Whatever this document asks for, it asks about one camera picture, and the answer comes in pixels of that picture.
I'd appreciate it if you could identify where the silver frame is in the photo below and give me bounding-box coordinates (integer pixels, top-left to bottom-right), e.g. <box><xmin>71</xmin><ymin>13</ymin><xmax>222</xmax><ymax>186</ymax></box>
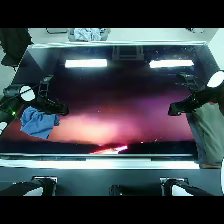
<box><xmin>0</xmin><ymin>152</ymin><xmax>224</xmax><ymax>197</ymax></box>

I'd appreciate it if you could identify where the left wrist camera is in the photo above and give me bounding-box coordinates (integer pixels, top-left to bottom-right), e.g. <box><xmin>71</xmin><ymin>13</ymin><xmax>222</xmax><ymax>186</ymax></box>
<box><xmin>37</xmin><ymin>74</ymin><xmax>55</xmax><ymax>101</ymax></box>

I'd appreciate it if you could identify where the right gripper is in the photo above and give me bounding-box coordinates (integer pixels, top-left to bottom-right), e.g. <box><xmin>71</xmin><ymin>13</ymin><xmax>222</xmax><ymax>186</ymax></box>
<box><xmin>167</xmin><ymin>96</ymin><xmax>195</xmax><ymax>117</ymax></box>

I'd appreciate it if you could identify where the olive green garment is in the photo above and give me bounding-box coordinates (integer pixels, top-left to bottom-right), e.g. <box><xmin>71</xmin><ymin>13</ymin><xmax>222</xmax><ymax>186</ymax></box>
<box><xmin>185</xmin><ymin>101</ymin><xmax>224</xmax><ymax>168</ymax></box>

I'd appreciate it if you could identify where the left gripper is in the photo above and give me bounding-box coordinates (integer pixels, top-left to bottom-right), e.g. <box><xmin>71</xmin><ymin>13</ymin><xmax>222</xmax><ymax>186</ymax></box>
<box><xmin>37</xmin><ymin>98</ymin><xmax>70</xmax><ymax>117</ymax></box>

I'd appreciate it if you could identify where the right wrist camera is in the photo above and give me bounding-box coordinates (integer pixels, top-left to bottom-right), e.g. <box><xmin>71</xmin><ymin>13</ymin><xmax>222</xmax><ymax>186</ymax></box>
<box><xmin>175</xmin><ymin>71</ymin><xmax>202</xmax><ymax>92</ymax></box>

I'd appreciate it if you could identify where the heap of clothes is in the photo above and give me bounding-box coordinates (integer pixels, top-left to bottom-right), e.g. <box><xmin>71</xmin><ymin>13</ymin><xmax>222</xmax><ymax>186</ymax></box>
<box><xmin>67</xmin><ymin>27</ymin><xmax>111</xmax><ymax>43</ymax></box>

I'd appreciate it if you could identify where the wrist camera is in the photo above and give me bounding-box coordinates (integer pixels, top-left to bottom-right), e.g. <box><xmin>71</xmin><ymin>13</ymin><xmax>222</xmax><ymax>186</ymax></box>
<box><xmin>175</xmin><ymin>71</ymin><xmax>202</xmax><ymax>92</ymax></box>
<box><xmin>37</xmin><ymin>74</ymin><xmax>55</xmax><ymax>101</ymax></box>

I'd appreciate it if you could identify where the blue T-shirt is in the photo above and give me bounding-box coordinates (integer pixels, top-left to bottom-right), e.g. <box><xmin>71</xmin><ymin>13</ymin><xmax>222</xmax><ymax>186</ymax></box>
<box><xmin>19</xmin><ymin>106</ymin><xmax>61</xmax><ymax>140</ymax></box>

